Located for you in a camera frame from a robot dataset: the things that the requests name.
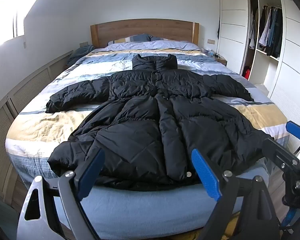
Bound crumpled blue blanket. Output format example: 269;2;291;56
66;44;95;67

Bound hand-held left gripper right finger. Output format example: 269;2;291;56
191;148;282;240

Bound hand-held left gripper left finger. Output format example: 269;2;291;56
16;148;106;240

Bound hanging light jacket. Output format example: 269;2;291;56
249;10;258;50

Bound striped pillow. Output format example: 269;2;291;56
107;34;152;47

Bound row of hanging clothes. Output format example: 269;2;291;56
259;4;283;58

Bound black puffer coat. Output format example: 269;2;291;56
45;54;275;189

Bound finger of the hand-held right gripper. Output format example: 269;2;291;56
286;121;300;144
262;137;300;173

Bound window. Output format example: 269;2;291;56
0;0;25;47

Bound bed with striped duvet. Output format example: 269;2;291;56
5;41;290;188

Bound white wardrobe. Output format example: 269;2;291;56
219;0;300;140

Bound wooden nightstand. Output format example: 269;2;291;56
214;55;228;67

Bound low white wall cabinets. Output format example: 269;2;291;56
0;50;74;205

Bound wooden headboard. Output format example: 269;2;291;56
90;19;200;48

